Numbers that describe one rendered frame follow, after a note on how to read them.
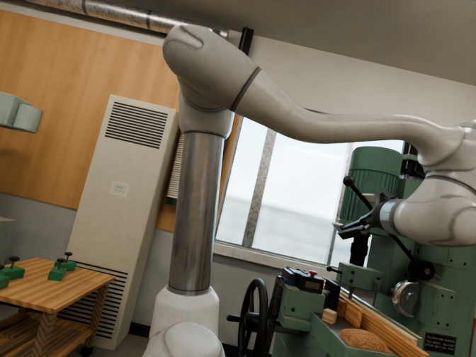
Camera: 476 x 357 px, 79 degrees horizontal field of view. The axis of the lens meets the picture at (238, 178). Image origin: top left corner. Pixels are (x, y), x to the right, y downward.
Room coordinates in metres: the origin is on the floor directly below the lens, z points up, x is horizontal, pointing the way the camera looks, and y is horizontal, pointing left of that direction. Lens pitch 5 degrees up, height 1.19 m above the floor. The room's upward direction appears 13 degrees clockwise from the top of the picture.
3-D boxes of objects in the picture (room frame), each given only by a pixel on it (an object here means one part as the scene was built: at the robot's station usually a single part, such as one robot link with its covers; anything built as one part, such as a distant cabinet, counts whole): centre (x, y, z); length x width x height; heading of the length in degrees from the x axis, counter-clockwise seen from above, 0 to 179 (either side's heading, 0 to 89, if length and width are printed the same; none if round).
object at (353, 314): (1.04, -0.46, 0.93); 0.22 x 0.01 x 0.06; 7
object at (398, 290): (0.97, -0.64, 1.02); 0.12 x 0.03 x 0.12; 97
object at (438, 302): (0.94, -0.70, 1.02); 0.09 x 0.07 x 0.12; 7
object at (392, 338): (1.03, -0.50, 0.92); 0.62 x 0.02 x 0.04; 7
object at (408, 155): (1.09, -0.63, 1.54); 0.08 x 0.08 x 0.17; 7
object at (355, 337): (0.83, -0.44, 0.91); 0.12 x 0.09 x 0.03; 97
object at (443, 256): (0.95, -0.73, 1.23); 0.09 x 0.08 x 0.15; 97
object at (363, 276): (1.07, -0.51, 1.03); 0.14 x 0.07 x 0.09; 97
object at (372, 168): (1.07, -0.49, 1.35); 0.18 x 0.18 x 0.31
